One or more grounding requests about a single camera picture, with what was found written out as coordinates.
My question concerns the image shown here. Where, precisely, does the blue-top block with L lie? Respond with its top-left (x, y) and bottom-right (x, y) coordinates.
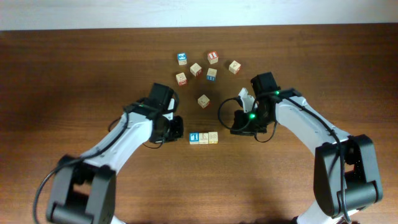
top-left (189, 132), bottom-right (199, 144)

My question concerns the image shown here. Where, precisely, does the yellow-edged block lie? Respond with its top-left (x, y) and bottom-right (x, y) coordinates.
top-left (208, 132), bottom-right (218, 144)

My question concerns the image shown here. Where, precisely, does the sailboat block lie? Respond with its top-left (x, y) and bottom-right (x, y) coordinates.
top-left (199, 133), bottom-right (209, 144)

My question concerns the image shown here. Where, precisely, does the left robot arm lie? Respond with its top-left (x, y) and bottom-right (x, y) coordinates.
top-left (45, 83), bottom-right (183, 223)

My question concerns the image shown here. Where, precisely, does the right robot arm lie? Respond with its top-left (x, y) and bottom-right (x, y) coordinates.
top-left (229, 72), bottom-right (383, 223)

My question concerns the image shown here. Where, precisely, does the acorn block with green N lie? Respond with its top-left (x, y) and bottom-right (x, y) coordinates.
top-left (197, 95), bottom-right (210, 108)

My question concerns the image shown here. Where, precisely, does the butterfly block, red side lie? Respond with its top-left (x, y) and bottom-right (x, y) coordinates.
top-left (175, 72), bottom-right (187, 86)

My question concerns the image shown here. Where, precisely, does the ice cream cone block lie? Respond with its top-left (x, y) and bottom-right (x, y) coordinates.
top-left (229, 60), bottom-right (241, 75)

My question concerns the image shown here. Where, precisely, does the block with 8, blue side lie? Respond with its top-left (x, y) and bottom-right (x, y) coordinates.
top-left (206, 68), bottom-right (217, 81)

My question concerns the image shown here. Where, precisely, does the block with red E side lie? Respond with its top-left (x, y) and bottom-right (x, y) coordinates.
top-left (190, 63), bottom-right (202, 77)

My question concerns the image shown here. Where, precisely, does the red-top block with I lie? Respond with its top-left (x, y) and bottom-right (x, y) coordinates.
top-left (207, 51), bottom-right (219, 65)

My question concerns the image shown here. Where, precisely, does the blue-top block with 2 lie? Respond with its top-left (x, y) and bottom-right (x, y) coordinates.
top-left (177, 52), bottom-right (187, 65)

